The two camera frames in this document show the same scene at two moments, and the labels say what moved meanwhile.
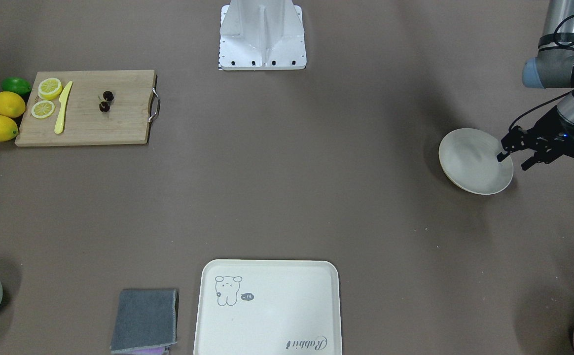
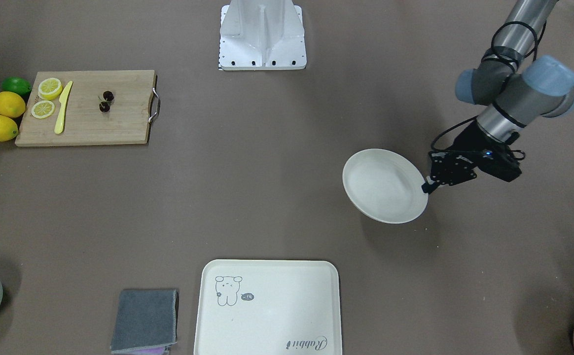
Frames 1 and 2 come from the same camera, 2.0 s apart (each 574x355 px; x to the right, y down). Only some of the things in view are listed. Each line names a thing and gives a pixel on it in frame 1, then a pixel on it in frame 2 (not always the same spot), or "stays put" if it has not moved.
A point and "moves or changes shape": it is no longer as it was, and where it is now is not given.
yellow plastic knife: x=59 y=125 stays put
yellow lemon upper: x=9 y=104 stays put
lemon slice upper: x=49 y=88 stays put
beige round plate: x=468 y=157 moves or changes shape
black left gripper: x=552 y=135 to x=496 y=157
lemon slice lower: x=42 y=109 stays put
